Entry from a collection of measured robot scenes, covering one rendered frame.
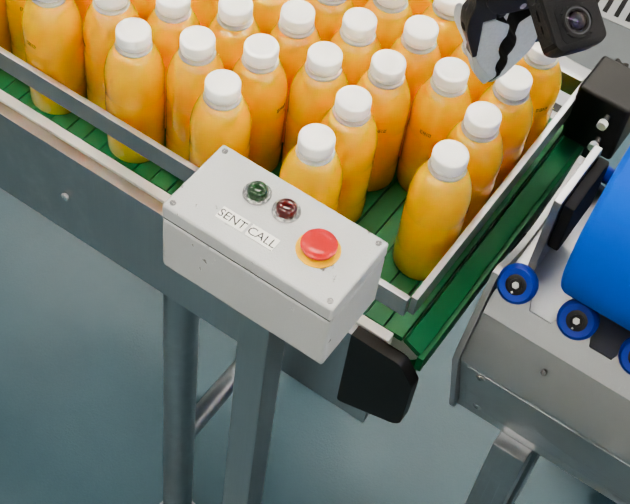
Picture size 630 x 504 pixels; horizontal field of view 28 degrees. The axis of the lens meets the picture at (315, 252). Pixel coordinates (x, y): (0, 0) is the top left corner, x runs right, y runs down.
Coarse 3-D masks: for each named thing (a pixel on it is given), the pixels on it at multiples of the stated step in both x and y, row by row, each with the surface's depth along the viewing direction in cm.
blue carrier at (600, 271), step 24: (624, 168) 117; (624, 192) 117; (600, 216) 118; (624, 216) 117; (600, 240) 119; (624, 240) 118; (576, 264) 122; (600, 264) 121; (624, 264) 119; (576, 288) 126; (600, 288) 123; (624, 288) 121; (600, 312) 128; (624, 312) 124
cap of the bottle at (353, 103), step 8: (344, 88) 134; (352, 88) 134; (360, 88) 134; (336, 96) 133; (344, 96) 133; (352, 96) 133; (360, 96) 133; (368, 96) 133; (336, 104) 133; (344, 104) 132; (352, 104) 132; (360, 104) 132; (368, 104) 133; (336, 112) 134; (344, 112) 132; (352, 112) 132; (360, 112) 132; (368, 112) 133; (352, 120) 133; (360, 120) 133
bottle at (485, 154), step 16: (464, 128) 135; (464, 144) 135; (480, 144) 135; (496, 144) 135; (480, 160) 135; (496, 160) 136; (480, 176) 137; (496, 176) 139; (480, 192) 139; (480, 208) 142; (464, 224) 144
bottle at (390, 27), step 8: (368, 0) 147; (376, 0) 145; (368, 8) 146; (376, 8) 145; (384, 8) 144; (400, 8) 145; (408, 8) 146; (376, 16) 145; (384, 16) 145; (392, 16) 145; (400, 16) 145; (408, 16) 146; (384, 24) 145; (392, 24) 145; (400, 24) 145; (376, 32) 146; (384, 32) 146; (392, 32) 146; (400, 32) 146; (384, 40) 146; (392, 40) 146; (384, 48) 147
